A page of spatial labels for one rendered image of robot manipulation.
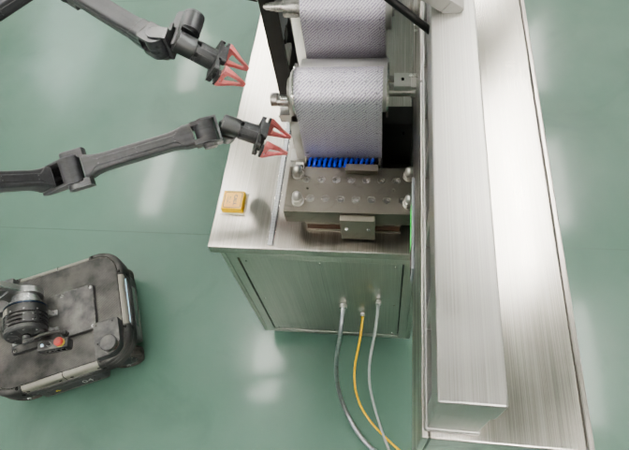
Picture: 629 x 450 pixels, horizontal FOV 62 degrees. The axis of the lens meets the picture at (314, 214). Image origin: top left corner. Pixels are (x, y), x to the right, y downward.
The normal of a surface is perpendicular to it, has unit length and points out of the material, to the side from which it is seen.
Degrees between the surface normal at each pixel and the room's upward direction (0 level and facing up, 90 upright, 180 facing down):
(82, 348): 0
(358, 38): 92
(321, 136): 90
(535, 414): 0
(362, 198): 0
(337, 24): 92
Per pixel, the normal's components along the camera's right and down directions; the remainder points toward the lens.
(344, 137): -0.10, 0.86
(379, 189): -0.11, -0.51
